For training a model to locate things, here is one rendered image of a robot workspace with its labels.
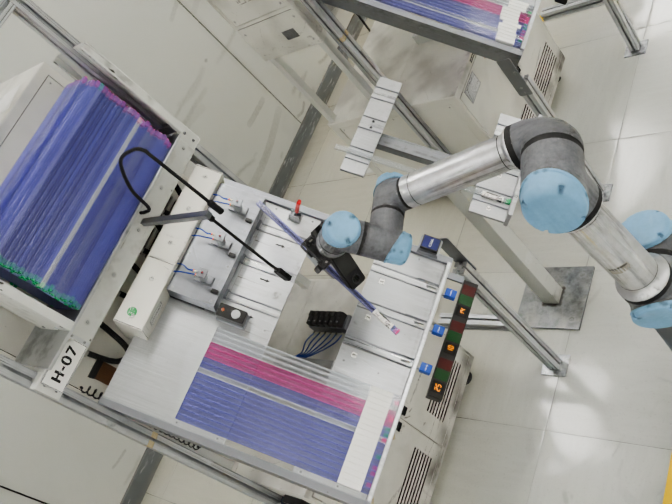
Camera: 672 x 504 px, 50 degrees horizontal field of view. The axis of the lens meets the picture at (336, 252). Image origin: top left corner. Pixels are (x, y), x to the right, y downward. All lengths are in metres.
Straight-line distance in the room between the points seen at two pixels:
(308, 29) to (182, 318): 1.19
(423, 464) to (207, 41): 2.52
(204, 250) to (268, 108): 2.34
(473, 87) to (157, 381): 1.56
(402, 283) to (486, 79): 1.12
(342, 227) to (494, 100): 1.48
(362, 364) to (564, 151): 0.81
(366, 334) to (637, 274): 0.71
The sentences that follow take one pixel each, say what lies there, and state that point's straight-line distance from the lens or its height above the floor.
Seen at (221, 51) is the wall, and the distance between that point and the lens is 4.08.
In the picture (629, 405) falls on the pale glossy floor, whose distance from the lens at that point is 2.43.
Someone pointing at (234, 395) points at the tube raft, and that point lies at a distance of 1.86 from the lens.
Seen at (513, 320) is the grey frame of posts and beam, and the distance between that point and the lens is 2.30.
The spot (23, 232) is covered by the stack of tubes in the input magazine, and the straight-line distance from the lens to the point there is 1.75.
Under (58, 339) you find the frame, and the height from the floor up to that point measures 1.39.
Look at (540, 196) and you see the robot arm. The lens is 1.32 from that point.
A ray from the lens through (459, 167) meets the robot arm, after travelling 1.51.
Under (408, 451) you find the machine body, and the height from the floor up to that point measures 0.25.
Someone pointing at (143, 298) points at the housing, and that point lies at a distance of 1.90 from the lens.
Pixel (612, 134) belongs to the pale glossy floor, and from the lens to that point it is 3.08.
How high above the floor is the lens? 2.09
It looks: 36 degrees down
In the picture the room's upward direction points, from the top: 49 degrees counter-clockwise
